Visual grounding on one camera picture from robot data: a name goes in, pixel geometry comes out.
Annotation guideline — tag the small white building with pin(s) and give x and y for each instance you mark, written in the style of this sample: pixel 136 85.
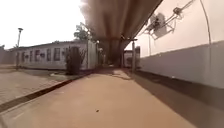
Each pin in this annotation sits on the small white building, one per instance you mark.
pixel 127 58

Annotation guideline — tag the dark tall bush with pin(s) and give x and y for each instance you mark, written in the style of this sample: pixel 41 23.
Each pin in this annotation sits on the dark tall bush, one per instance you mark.
pixel 73 61

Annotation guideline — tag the tan concrete walkway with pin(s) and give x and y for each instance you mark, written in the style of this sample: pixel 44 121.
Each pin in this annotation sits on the tan concrete walkway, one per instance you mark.
pixel 100 103

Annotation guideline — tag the brown canopy roof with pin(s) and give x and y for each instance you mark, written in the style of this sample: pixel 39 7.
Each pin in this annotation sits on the brown canopy roof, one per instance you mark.
pixel 116 23

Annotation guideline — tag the green tree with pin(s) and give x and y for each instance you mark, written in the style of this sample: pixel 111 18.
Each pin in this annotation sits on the green tree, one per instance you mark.
pixel 81 33

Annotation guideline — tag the white building with barred windows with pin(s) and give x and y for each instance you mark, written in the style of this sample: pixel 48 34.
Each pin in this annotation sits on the white building with barred windows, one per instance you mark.
pixel 43 55

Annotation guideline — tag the white and grey building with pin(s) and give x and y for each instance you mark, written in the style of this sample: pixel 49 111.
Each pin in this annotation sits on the white and grey building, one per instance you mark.
pixel 186 63

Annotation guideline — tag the dark kerb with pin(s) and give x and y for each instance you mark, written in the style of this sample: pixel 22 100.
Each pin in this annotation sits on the dark kerb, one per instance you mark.
pixel 36 94

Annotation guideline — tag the brick paved yard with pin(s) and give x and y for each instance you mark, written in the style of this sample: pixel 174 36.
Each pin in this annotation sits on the brick paved yard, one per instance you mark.
pixel 20 83

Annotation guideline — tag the street lamp pole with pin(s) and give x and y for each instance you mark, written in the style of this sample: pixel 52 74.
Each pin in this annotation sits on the street lamp pole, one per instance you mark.
pixel 18 43

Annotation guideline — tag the grey canopy post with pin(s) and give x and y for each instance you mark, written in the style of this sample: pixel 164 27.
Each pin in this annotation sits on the grey canopy post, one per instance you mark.
pixel 133 56

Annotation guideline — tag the grey wall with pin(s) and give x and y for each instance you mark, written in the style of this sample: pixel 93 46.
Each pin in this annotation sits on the grey wall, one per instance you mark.
pixel 6 57

